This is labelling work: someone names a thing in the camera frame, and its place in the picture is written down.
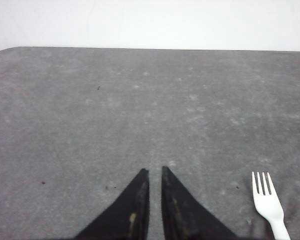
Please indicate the white plastic fork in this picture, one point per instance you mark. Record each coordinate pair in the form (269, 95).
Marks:
(267, 204)

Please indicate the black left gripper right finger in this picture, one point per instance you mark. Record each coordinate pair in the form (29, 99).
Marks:
(183, 217)

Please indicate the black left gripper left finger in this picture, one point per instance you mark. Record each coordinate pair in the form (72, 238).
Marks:
(127, 218)

